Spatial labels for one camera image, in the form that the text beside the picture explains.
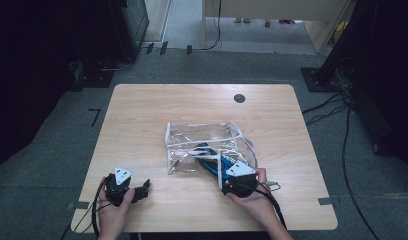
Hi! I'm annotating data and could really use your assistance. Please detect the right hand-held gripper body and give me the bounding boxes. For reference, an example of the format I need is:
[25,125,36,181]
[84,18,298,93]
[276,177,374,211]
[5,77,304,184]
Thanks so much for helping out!
[221,160,260,198]

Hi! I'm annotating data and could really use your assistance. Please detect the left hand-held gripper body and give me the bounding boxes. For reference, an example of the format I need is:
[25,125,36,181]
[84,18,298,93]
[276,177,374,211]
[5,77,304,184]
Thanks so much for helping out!
[104,166,133,207]

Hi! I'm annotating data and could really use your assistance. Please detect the black square stand base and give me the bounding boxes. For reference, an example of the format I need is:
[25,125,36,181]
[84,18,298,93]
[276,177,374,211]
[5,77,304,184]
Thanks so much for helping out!
[299,66,344,93]

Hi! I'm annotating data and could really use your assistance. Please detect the right hand-held gripper black cable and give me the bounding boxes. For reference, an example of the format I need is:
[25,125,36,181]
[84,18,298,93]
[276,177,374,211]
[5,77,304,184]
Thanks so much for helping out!
[251,181,288,231]

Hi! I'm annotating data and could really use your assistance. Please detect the black angled floor tape mark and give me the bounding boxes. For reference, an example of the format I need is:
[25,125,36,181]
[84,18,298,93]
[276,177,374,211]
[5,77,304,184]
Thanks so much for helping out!
[88,107,102,128]

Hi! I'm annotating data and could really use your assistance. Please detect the clear plastic bag white trim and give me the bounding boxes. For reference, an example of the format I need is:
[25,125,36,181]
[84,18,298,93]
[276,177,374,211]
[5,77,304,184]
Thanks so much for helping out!
[164,120,260,193]

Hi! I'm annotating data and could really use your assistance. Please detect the person's left hand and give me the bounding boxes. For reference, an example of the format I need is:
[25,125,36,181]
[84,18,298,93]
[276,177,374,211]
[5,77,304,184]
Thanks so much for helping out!
[98,187,137,224]

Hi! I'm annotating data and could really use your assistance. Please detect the hand-held gripper black cable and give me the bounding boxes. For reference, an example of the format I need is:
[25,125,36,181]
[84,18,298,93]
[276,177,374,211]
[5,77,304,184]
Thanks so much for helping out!
[251,181,288,231]
[90,176,111,240]

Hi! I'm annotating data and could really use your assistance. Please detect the light wooden cabinet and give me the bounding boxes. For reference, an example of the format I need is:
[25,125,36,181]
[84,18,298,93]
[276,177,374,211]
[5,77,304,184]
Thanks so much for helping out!
[201,0,357,55]

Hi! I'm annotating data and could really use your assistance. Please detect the black glass-front cabinet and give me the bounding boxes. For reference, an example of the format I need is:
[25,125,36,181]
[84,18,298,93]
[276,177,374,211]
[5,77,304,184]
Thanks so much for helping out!
[106,0,150,63]

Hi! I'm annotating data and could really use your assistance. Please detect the black floor cables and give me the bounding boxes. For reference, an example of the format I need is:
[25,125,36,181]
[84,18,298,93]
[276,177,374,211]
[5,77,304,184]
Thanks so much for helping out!
[301,58,383,240]

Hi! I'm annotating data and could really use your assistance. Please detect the person's right hand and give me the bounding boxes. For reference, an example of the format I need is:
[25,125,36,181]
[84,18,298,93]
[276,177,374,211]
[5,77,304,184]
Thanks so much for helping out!
[226,167,277,220]

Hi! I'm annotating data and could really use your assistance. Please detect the blue and black tool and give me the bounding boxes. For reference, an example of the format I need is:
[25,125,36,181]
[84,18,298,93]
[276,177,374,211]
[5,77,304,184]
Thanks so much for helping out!
[193,143,234,182]

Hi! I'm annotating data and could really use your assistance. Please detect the left hand-held gripper black cable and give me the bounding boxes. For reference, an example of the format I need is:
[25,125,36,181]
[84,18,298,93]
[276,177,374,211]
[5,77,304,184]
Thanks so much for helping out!
[90,176,111,240]

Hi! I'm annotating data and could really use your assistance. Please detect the black hanging cable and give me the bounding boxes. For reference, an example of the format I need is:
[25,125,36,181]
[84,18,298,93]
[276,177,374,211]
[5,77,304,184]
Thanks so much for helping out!
[205,0,224,52]

